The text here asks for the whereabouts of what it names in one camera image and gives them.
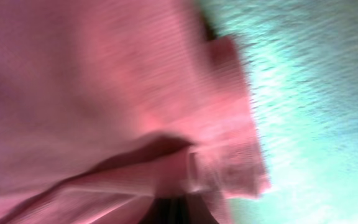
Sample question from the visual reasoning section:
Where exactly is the orange t-shirt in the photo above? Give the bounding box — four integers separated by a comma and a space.
0, 0, 270, 223

